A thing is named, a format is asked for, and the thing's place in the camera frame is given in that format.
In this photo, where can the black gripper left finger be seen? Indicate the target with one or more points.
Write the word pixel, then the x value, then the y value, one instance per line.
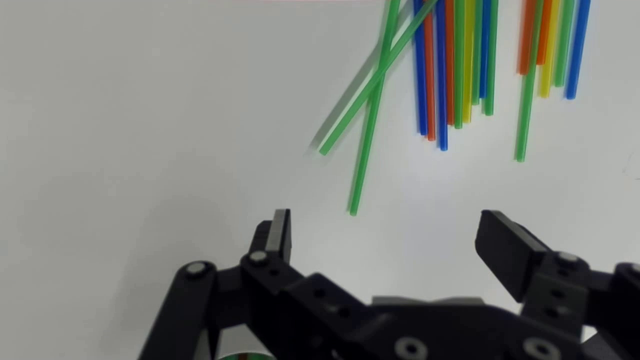
pixel 270 246

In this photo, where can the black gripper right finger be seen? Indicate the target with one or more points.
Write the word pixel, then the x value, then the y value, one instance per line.
pixel 512 260

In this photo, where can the yellow plastic straw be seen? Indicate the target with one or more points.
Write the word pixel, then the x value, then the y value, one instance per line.
pixel 550 73
pixel 471 66

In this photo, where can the orange plastic straw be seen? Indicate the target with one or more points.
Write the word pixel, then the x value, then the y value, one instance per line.
pixel 526 40
pixel 430 80
pixel 450 66
pixel 544 33

